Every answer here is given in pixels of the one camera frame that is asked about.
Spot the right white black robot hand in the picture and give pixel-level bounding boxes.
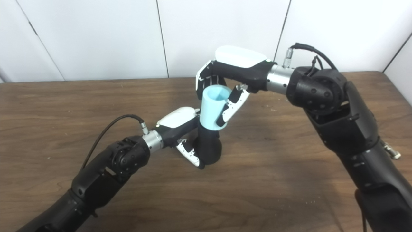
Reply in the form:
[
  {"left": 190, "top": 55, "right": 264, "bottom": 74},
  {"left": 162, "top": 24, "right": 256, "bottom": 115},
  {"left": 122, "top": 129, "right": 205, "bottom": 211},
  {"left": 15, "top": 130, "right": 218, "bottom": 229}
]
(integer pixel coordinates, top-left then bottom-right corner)
[{"left": 195, "top": 45, "right": 274, "bottom": 127}]

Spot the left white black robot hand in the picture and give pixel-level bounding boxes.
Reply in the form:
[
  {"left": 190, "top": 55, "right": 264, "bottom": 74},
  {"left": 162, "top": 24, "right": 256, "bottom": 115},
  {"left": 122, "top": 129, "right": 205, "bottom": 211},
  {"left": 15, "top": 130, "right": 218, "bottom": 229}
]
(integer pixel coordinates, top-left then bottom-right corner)
[{"left": 155, "top": 107, "right": 206, "bottom": 169}]

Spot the light-blue hose piece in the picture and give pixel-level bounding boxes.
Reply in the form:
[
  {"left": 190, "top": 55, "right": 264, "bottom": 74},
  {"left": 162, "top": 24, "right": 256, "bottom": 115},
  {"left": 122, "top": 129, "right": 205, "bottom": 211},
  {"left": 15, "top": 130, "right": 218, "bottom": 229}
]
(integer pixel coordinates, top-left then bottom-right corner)
[{"left": 200, "top": 85, "right": 231, "bottom": 131}]

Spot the black funnel-shaped nozzle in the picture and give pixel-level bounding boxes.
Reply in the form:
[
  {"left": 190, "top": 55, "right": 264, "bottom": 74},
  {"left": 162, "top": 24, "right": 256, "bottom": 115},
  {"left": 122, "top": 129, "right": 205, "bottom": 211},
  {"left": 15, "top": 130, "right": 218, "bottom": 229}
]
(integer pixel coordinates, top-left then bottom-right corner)
[{"left": 197, "top": 122, "right": 222, "bottom": 166}]

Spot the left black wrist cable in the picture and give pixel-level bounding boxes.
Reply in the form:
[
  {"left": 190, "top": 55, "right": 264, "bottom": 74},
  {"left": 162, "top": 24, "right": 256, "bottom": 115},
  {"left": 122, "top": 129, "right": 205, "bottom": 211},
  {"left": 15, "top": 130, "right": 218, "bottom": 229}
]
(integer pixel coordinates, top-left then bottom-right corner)
[{"left": 80, "top": 114, "right": 150, "bottom": 169}]

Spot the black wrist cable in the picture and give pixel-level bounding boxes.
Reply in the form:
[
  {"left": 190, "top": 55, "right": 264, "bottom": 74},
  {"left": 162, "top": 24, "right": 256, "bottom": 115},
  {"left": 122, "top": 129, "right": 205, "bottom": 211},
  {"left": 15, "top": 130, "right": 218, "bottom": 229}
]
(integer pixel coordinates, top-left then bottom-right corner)
[
  {"left": 80, "top": 114, "right": 150, "bottom": 169},
  {"left": 282, "top": 43, "right": 338, "bottom": 71}
]

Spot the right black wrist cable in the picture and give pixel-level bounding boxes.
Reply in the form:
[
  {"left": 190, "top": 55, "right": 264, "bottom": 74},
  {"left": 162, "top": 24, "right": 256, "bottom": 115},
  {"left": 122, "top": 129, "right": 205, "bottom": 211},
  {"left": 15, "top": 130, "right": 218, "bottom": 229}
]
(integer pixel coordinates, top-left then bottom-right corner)
[{"left": 282, "top": 43, "right": 338, "bottom": 71}]

